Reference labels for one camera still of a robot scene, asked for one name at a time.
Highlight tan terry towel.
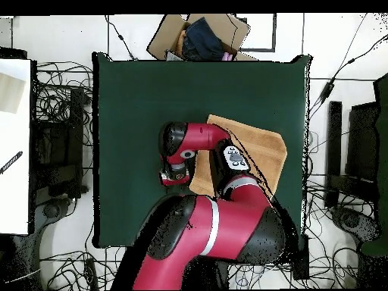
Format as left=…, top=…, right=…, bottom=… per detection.
left=189, top=114, right=288, bottom=202

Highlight black metal frame piece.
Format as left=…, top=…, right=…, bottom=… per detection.
left=236, top=13, right=277, bottom=53

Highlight black cable with adapter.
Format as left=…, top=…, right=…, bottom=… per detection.
left=308, top=32, right=388, bottom=122

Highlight white desk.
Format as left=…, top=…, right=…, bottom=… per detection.
left=0, top=58, right=33, bottom=236

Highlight black cable with inline plug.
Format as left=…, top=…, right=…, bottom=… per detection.
left=104, top=14, right=139, bottom=61

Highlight open cardboard box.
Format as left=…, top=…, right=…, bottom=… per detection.
left=146, top=13, right=259, bottom=62

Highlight dark blue jeans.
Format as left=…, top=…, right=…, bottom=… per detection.
left=181, top=17, right=226, bottom=61

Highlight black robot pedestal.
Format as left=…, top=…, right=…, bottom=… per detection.
left=181, top=257, right=231, bottom=290

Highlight black power strip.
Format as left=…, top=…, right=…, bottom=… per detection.
left=83, top=257, right=99, bottom=290

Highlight tan garment in box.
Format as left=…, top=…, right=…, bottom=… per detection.
left=176, top=29, right=187, bottom=56

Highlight black flat device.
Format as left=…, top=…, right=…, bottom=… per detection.
left=0, top=46, right=28, bottom=60

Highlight beige paper sheet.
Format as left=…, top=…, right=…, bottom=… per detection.
left=0, top=72, right=27, bottom=114

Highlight dark green table cloth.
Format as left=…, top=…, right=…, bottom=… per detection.
left=92, top=52, right=313, bottom=251

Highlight tangle of black cables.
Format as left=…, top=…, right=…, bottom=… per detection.
left=39, top=246, right=128, bottom=290
left=34, top=60, right=94, bottom=146
left=228, top=246, right=360, bottom=289

